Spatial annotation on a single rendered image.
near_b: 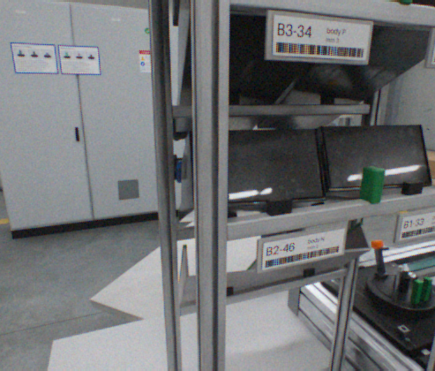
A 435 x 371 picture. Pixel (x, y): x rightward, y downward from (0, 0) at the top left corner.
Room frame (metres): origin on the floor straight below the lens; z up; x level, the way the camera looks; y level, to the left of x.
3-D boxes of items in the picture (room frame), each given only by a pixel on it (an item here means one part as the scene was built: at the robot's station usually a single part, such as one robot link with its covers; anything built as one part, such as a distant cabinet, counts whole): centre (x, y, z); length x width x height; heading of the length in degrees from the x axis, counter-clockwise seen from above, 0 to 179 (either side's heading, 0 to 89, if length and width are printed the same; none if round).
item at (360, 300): (0.59, -0.42, 0.96); 0.24 x 0.24 x 0.02; 20
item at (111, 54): (3.44, 1.11, 1.12); 0.94 x 0.54 x 2.25; 111
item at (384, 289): (0.59, -0.42, 0.98); 0.14 x 0.14 x 0.02
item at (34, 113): (3.18, 1.79, 1.12); 0.80 x 0.54 x 2.25; 111
